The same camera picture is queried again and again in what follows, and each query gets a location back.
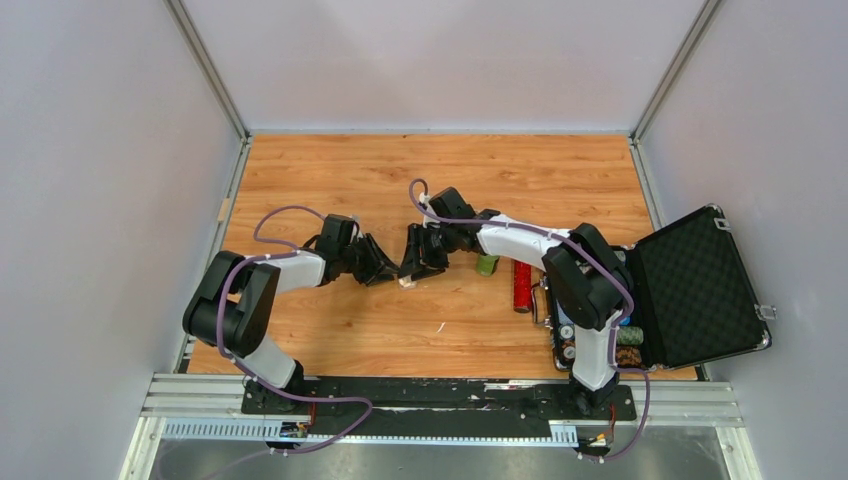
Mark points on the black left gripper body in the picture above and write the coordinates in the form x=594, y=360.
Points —
x=360, y=259

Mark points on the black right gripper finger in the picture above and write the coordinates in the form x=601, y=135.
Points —
x=432, y=265
x=412, y=267

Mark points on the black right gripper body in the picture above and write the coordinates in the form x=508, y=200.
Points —
x=445, y=236

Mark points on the green pill bottle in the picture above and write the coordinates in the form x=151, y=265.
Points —
x=486, y=265

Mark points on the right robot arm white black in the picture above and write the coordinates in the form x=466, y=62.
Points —
x=585, y=276

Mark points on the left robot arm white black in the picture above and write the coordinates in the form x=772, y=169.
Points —
x=231, y=307

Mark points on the red glitter tube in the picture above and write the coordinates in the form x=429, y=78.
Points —
x=522, y=287

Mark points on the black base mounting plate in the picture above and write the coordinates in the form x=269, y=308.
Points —
x=436, y=407

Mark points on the orange black chip row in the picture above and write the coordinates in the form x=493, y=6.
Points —
x=629, y=339

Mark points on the black poker chip case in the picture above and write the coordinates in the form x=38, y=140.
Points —
x=693, y=297

